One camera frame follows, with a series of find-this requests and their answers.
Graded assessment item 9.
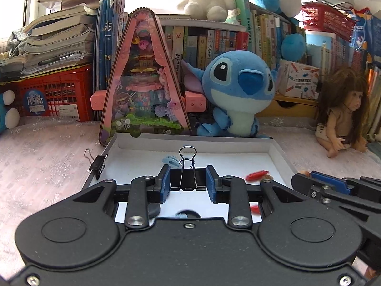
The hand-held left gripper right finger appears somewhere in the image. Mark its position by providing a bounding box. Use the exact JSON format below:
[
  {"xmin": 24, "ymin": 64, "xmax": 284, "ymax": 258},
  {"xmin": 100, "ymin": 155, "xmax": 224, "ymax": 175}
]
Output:
[{"xmin": 206, "ymin": 164, "xmax": 308, "ymax": 230}]

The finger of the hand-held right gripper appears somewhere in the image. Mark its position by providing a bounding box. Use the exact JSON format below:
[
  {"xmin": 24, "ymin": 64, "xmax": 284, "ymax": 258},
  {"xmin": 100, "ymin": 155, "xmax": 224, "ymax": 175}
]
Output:
[
  {"xmin": 291, "ymin": 173, "xmax": 326, "ymax": 199},
  {"xmin": 310, "ymin": 171, "xmax": 381, "ymax": 195}
]

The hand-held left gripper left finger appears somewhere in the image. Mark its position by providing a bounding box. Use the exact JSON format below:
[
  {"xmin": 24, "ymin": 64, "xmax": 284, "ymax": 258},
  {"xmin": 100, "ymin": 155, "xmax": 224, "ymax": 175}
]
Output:
[{"xmin": 72, "ymin": 164, "xmax": 171, "ymax": 230}]

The black binder clip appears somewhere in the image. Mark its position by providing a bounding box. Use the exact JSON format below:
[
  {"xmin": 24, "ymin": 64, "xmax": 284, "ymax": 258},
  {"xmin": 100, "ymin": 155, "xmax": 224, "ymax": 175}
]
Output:
[
  {"xmin": 84, "ymin": 148, "xmax": 108, "ymax": 180},
  {"xmin": 170, "ymin": 146, "xmax": 207, "ymax": 192}
]

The white cardboard box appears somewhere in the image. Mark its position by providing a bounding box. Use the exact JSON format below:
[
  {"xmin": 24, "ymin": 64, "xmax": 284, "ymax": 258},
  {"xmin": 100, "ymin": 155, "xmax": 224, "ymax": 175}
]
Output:
[{"xmin": 85, "ymin": 133, "xmax": 298, "ymax": 224}]

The wooden drawer box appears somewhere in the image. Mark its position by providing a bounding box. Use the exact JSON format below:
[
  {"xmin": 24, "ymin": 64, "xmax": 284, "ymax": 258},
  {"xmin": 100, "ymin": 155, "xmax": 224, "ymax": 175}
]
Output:
[{"xmin": 272, "ymin": 92, "xmax": 320, "ymax": 119}]

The brown-haired baby doll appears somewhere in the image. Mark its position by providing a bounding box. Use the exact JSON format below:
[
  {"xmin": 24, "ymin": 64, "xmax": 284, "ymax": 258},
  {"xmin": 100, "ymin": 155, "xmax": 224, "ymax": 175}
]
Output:
[{"xmin": 315, "ymin": 67, "xmax": 370, "ymax": 158}]

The pink triangular toy house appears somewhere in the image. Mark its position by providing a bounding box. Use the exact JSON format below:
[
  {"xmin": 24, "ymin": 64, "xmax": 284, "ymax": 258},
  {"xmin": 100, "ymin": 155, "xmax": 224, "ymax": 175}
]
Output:
[{"xmin": 98, "ymin": 6, "xmax": 193, "ymax": 147}]

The blue alien plush toy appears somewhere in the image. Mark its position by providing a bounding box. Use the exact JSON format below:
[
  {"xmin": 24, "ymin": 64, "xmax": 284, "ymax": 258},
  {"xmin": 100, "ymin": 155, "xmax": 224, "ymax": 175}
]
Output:
[{"xmin": 181, "ymin": 50, "xmax": 277, "ymax": 139}]

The white printed carton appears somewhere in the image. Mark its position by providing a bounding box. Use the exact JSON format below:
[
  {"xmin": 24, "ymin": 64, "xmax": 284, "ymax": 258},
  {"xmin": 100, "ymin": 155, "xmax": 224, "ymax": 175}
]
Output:
[{"xmin": 277, "ymin": 59, "xmax": 321, "ymax": 100}]

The red plastic crate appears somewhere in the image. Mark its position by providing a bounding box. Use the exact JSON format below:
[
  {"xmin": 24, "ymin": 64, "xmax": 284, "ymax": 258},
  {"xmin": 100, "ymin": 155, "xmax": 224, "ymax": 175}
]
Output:
[{"xmin": 16, "ymin": 64, "xmax": 96, "ymax": 123}]

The row of shelf books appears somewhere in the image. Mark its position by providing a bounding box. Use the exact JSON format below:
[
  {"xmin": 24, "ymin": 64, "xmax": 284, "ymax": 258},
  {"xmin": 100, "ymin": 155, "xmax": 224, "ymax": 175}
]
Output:
[{"xmin": 158, "ymin": 9, "xmax": 307, "ymax": 72}]

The blue plush ball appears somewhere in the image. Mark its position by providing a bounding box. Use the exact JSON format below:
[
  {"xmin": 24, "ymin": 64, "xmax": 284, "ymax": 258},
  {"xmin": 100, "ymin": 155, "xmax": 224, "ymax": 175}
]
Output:
[{"xmin": 281, "ymin": 33, "xmax": 307, "ymax": 61}]

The blue printed bag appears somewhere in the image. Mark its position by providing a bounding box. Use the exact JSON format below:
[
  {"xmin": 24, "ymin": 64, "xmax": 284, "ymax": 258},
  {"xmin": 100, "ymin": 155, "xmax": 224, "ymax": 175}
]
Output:
[{"xmin": 350, "ymin": 7, "xmax": 381, "ymax": 64}]

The row of upright blue books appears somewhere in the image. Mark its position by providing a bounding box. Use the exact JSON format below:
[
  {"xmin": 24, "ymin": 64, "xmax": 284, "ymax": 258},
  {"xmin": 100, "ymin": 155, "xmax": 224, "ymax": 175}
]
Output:
[{"xmin": 94, "ymin": 0, "xmax": 130, "ymax": 123}]

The white shelf board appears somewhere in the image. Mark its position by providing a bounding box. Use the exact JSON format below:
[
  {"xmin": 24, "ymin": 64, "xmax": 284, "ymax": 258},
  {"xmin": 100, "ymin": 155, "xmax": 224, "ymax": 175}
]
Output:
[{"xmin": 156, "ymin": 13, "xmax": 247, "ymax": 32}]

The red plastic basket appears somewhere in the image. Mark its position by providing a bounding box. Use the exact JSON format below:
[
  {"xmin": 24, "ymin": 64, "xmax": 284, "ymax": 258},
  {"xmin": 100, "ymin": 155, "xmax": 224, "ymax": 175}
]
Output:
[{"xmin": 301, "ymin": 2, "xmax": 357, "ymax": 43}]

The blue robot cat plush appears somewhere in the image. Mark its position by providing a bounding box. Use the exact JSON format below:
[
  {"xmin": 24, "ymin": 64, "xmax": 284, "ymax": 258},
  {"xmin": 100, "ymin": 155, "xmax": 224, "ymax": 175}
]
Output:
[{"xmin": 0, "ymin": 90, "xmax": 21, "ymax": 134}]

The green printed book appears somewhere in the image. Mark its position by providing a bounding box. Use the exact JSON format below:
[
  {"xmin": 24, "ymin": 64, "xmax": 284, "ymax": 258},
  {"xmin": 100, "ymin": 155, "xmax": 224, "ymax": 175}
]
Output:
[{"xmin": 225, "ymin": 0, "xmax": 252, "ymax": 26}]

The stack of books and papers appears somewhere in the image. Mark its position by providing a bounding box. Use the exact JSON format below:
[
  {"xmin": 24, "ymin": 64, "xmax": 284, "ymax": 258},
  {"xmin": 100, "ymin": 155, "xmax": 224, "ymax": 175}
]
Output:
[{"xmin": 0, "ymin": 0, "xmax": 100, "ymax": 81}]

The grey patterned cloth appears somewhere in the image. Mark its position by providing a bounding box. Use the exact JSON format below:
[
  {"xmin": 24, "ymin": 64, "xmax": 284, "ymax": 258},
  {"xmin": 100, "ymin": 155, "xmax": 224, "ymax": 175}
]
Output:
[{"xmin": 6, "ymin": 29, "xmax": 29, "ymax": 58}]

